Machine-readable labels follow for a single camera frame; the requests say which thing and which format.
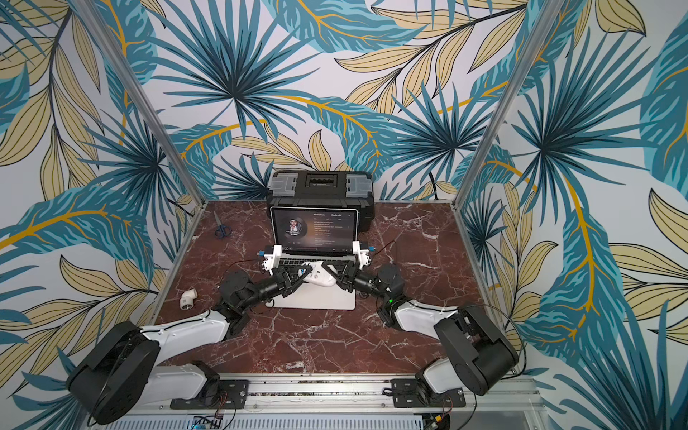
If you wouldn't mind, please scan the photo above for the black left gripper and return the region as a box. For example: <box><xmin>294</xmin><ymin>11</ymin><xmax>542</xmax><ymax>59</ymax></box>
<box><xmin>239</xmin><ymin>265</ymin><xmax>314</xmax><ymax>311</ymax></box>

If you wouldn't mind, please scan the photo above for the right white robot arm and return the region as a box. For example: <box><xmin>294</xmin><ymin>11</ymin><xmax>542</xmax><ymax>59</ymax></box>
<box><xmin>324</xmin><ymin>263</ymin><xmax>520</xmax><ymax>396</ymax></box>

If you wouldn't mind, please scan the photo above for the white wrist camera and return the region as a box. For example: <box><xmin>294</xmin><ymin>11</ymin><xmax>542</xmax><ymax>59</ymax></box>
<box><xmin>352</xmin><ymin>241</ymin><xmax>374</xmax><ymax>270</ymax></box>
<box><xmin>258</xmin><ymin>245</ymin><xmax>282</xmax><ymax>273</ymax></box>

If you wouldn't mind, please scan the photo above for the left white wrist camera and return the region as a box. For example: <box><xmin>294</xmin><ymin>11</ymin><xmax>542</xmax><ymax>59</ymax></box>
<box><xmin>258</xmin><ymin>245</ymin><xmax>282</xmax><ymax>273</ymax></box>

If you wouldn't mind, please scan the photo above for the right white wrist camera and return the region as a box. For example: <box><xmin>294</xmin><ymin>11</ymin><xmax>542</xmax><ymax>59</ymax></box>
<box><xmin>352</xmin><ymin>241</ymin><xmax>374</xmax><ymax>270</ymax></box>

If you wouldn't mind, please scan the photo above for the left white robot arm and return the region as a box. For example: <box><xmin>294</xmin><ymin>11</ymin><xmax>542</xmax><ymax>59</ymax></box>
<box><xmin>66</xmin><ymin>264</ymin><xmax>313</xmax><ymax>425</ymax></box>

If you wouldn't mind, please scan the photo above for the left aluminium frame post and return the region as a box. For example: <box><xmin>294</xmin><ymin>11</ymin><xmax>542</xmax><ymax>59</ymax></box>
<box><xmin>73</xmin><ymin>0</ymin><xmax>207</xmax><ymax>206</ymax></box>

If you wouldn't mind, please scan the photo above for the silver laptop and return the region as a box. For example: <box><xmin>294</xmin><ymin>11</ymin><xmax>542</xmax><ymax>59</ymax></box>
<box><xmin>269</xmin><ymin>206</ymin><xmax>358</xmax><ymax>311</ymax></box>

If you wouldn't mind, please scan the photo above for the white wireless mouse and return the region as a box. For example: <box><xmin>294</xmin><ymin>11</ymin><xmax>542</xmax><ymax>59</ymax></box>
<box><xmin>304</xmin><ymin>266</ymin><xmax>327</xmax><ymax>288</ymax></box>

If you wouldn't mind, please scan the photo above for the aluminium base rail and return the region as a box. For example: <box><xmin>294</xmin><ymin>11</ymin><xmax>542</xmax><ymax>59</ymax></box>
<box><xmin>85</xmin><ymin>373</ymin><xmax>544</xmax><ymax>430</ymax></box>

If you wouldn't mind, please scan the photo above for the aluminium frame post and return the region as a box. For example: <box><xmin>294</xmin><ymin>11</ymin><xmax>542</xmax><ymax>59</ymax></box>
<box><xmin>73</xmin><ymin>0</ymin><xmax>207</xmax><ymax>206</ymax></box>
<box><xmin>453</xmin><ymin>1</ymin><xmax>564</xmax><ymax>214</ymax></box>

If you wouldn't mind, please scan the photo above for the right aluminium frame post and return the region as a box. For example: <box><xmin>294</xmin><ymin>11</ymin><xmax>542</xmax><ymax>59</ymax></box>
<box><xmin>453</xmin><ymin>1</ymin><xmax>564</xmax><ymax>214</ymax></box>

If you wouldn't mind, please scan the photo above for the white pipe elbow fitting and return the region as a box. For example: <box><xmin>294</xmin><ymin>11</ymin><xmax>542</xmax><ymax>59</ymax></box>
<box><xmin>179</xmin><ymin>288</ymin><xmax>198</xmax><ymax>310</ymax></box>

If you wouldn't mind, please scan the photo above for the black plastic toolbox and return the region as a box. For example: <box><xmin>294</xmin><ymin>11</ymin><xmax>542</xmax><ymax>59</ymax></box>
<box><xmin>266</xmin><ymin>170</ymin><xmax>376</xmax><ymax>232</ymax></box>

